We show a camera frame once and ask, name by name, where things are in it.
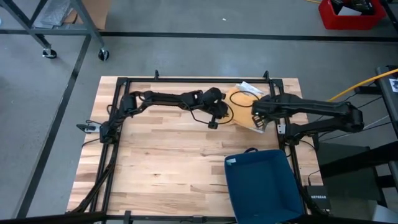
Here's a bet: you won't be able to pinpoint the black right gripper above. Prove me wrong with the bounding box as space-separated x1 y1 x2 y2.
251 94 282 131

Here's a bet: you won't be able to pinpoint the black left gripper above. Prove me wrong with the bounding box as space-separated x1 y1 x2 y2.
198 86 231 130

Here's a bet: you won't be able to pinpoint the mustard yellow towel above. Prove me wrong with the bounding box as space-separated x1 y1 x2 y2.
223 86 269 132

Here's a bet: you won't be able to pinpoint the white checked towel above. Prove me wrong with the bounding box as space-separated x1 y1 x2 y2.
234 80 266 134

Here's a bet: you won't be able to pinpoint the blue fabric bin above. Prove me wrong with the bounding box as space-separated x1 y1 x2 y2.
223 147 305 224

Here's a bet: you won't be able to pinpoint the black equipment stand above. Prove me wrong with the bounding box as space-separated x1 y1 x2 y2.
317 141 398 208

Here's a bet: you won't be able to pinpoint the red plastic crate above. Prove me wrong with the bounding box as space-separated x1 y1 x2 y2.
318 0 387 31

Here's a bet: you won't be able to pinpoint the black electronic device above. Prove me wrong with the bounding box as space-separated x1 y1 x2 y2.
330 0 376 16

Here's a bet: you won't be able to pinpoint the cardboard box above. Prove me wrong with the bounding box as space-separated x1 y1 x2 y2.
64 0 112 30

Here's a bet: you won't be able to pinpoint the metal cart with castors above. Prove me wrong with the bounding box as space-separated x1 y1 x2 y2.
0 0 110 62

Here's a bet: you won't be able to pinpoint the silver padded sheet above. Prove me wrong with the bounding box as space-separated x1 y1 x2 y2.
32 0 75 29

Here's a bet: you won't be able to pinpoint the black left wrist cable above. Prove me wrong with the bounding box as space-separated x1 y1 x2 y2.
179 98 234 126

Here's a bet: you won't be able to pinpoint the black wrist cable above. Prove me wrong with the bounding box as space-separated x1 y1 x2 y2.
229 90 261 108
179 98 234 126

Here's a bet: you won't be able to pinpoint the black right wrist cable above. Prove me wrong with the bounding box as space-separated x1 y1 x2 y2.
229 90 261 108

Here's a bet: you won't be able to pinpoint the black table frame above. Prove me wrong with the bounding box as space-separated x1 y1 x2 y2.
65 70 315 224

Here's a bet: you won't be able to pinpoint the black Netgear switch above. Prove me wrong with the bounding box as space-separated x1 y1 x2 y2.
304 185 332 211

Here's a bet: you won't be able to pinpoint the thin black cable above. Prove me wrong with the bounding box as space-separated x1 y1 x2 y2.
343 95 384 108
319 121 393 142

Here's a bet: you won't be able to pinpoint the thin white cable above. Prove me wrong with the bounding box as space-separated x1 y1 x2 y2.
362 115 391 131

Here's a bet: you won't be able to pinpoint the thick yellow cable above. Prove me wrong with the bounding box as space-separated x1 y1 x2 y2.
328 68 398 103

